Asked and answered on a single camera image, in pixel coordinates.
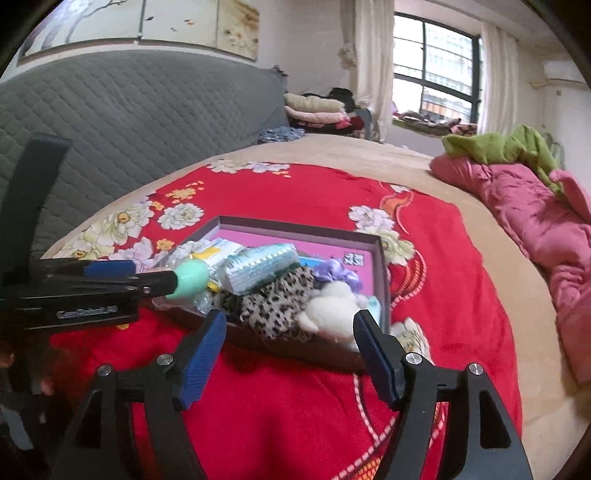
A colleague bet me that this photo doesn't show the green sponge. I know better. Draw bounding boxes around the green sponge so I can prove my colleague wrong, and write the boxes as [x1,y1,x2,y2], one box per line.
[152,257,211,310]

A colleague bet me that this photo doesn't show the leopard print scrunchie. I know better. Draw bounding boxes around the leopard print scrunchie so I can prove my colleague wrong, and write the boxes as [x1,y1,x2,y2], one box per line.
[216,266,315,342]

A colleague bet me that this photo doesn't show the white plush bear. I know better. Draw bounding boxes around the white plush bear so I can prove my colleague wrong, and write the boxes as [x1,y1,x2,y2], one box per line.
[295,259,369,348]

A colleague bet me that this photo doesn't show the yellow white wipes packet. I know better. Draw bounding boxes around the yellow white wipes packet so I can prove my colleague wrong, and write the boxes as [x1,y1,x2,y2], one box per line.
[189,238,245,292]

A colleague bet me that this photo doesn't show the green tissue pack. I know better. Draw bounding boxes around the green tissue pack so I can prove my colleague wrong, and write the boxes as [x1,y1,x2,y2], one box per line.
[367,296,382,325]
[217,243,300,296]

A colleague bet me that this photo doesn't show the white floral scrunchie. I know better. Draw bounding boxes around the white floral scrunchie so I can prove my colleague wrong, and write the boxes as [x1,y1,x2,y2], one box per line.
[160,239,211,270]

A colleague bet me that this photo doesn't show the red floral blanket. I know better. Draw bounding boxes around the red floral blanket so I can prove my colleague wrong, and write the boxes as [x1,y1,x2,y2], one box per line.
[60,160,523,479]

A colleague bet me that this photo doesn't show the grey cardboard box tray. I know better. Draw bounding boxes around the grey cardboard box tray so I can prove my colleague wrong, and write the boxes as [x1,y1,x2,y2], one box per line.
[152,216,390,372]

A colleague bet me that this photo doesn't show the pink and blue book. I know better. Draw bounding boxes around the pink and blue book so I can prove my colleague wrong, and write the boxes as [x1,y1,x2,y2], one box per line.
[197,224,385,299]

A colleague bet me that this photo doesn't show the grey quilted headboard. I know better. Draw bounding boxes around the grey quilted headboard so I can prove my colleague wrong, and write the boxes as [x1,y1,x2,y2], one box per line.
[1,50,287,255]

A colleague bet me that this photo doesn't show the blue patterned cloth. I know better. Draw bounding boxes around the blue patterned cloth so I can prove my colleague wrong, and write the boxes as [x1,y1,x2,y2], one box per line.
[257,126,305,144]

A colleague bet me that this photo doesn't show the pink quilted comforter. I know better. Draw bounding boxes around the pink quilted comforter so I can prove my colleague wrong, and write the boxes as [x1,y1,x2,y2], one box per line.
[430,155,590,384]

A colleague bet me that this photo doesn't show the clothes on window sill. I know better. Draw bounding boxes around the clothes on window sill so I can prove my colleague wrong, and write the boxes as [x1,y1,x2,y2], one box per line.
[393,111,478,137]

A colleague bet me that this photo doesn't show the stack of folded blankets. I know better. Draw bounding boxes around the stack of folded blankets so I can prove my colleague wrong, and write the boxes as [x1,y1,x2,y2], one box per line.
[283,87,374,140]

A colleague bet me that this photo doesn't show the green blanket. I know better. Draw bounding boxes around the green blanket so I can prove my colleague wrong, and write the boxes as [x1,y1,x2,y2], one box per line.
[442,125,564,195]

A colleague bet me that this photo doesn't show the black framed window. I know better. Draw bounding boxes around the black framed window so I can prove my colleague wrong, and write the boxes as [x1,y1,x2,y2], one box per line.
[392,14,482,123]

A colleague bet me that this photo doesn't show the white curtain right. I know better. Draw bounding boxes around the white curtain right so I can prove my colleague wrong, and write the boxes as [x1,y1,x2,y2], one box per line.
[478,22,519,134]

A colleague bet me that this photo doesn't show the white curtain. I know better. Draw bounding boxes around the white curtain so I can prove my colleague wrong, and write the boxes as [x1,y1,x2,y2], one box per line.
[339,0,394,143]
[478,22,519,134]

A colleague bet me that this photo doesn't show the white curtain left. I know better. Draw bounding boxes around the white curtain left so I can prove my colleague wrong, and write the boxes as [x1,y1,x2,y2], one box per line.
[339,0,394,143]

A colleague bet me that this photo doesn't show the white air conditioner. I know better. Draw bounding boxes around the white air conditioner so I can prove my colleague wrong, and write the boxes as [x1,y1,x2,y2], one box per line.
[543,60,585,83]

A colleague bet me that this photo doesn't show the floral wall painting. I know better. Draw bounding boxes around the floral wall painting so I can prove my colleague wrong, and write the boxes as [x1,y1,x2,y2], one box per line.
[17,0,259,60]

